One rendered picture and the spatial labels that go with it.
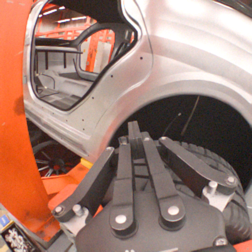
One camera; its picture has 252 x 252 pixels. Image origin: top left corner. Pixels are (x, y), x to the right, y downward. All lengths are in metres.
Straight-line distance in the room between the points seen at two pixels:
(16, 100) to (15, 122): 0.05
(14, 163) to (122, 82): 0.47
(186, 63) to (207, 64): 0.07
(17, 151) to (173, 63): 0.52
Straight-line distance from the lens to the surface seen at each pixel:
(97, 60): 5.07
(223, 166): 0.39
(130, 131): 0.17
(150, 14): 0.54
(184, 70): 0.47
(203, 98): 0.81
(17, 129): 0.32
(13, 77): 0.28
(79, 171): 0.87
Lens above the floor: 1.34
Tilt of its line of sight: 28 degrees down
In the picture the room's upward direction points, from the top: 13 degrees clockwise
